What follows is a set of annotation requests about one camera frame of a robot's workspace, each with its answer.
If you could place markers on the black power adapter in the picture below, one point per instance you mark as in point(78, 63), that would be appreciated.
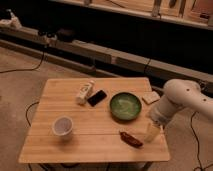
point(65, 35)

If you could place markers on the dark red chili pepper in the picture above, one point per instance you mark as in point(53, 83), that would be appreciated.
point(130, 140)

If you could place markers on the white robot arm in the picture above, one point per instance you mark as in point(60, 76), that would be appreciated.
point(177, 95)

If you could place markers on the black smartphone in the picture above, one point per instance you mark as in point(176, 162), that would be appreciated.
point(96, 98)

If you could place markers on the wooden folding table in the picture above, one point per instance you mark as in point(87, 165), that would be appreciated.
point(95, 137)

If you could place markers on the beige sponge block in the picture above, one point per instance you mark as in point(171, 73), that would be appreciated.
point(151, 97)

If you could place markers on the white small carton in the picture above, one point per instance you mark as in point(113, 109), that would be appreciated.
point(84, 92)

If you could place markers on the green round bowl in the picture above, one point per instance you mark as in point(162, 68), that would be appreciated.
point(125, 106)

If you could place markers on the white paper cup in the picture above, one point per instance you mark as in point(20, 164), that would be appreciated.
point(63, 127)

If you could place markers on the translucent beige end tool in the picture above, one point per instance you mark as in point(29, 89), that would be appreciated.
point(152, 132)

